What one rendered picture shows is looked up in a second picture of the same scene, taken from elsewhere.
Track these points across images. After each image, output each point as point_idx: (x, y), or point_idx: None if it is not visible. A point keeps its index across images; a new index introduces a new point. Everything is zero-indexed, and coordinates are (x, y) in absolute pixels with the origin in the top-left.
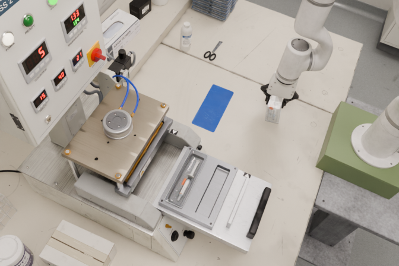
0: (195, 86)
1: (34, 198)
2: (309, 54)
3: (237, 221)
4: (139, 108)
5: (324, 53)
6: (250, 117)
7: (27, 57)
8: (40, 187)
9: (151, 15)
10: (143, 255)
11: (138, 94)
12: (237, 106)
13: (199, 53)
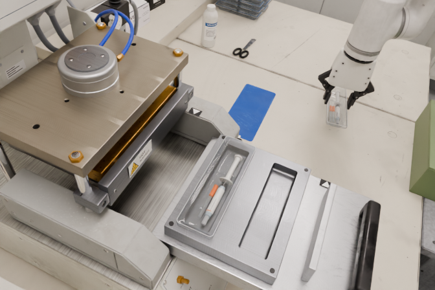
0: (222, 85)
1: None
2: (402, 6)
3: (322, 267)
4: (135, 55)
5: (426, 2)
6: (301, 123)
7: None
8: None
9: (164, 6)
10: None
11: (135, 37)
12: (283, 110)
13: (227, 50)
